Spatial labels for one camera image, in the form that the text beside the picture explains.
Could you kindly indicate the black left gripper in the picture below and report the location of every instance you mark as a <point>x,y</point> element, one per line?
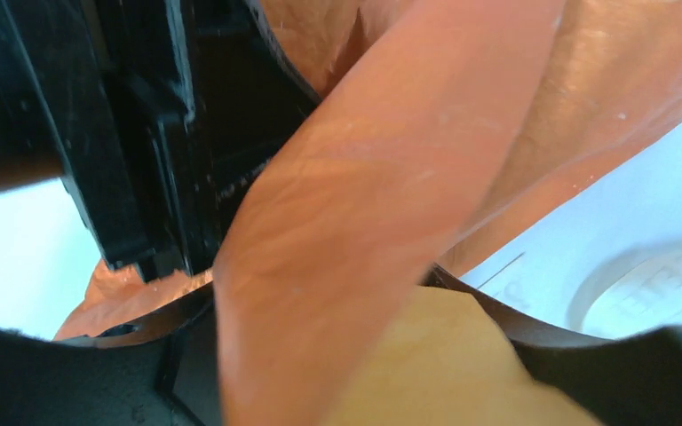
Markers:
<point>156,115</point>

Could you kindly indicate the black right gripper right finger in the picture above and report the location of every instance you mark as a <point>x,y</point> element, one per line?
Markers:
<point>632,381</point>

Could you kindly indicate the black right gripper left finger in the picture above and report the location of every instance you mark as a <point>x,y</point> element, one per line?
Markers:
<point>158,369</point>

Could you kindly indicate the cream printed ribbon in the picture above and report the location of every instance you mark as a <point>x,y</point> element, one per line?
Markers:
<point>635,291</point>

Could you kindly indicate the orange wrapping paper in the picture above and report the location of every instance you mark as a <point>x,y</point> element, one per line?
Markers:
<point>445,128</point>

